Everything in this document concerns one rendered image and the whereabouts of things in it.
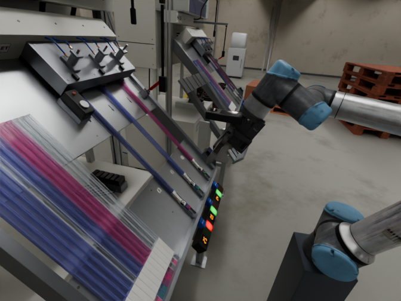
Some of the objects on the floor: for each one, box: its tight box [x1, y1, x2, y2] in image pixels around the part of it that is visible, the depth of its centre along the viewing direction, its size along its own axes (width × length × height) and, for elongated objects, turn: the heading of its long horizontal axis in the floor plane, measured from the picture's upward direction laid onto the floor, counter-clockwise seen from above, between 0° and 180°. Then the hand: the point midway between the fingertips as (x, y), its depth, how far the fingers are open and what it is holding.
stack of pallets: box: [338, 62, 401, 139], centre depth 381 cm, size 142×96×99 cm
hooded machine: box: [226, 32, 248, 79], centre depth 739 cm, size 75×61×138 cm
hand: (209, 154), depth 74 cm, fingers open, 10 cm apart
